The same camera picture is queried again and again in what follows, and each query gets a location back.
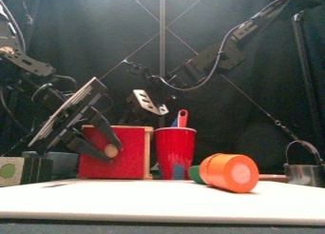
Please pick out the red drawer with wooden knob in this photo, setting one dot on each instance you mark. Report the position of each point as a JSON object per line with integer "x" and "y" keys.
{"x": 130, "y": 155}

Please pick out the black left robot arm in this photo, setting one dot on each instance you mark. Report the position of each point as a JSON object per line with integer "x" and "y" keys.
{"x": 25, "y": 62}

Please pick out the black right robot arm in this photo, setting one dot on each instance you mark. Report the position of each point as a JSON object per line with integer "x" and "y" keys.
{"x": 227, "y": 54}

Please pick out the blue toy utensil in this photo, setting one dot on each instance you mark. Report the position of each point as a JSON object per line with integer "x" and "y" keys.
{"x": 174, "y": 123}

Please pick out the red toy spatula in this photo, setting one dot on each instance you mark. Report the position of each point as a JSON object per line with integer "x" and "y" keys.
{"x": 182, "y": 120}

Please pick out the red cube box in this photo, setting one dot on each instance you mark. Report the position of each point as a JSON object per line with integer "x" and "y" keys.
{"x": 148, "y": 149}

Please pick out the black striped block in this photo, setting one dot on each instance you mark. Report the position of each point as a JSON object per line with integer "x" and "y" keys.
{"x": 36, "y": 171}

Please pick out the red plastic cup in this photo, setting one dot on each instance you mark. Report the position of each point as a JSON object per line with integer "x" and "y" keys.
{"x": 176, "y": 149}

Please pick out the white block with green dot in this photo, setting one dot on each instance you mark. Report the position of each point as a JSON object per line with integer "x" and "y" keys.
{"x": 18, "y": 161}

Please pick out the orange toy carrot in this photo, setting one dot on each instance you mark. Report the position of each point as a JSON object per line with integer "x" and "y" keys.
{"x": 227, "y": 171}

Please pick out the brown wooden stick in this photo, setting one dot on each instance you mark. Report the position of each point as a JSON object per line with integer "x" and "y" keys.
{"x": 273, "y": 178}

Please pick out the vertical metal frame pole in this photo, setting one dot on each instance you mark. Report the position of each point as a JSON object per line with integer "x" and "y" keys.
{"x": 161, "y": 28}

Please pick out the black frame post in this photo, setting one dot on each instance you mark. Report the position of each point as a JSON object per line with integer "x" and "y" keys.
{"x": 298, "y": 54}

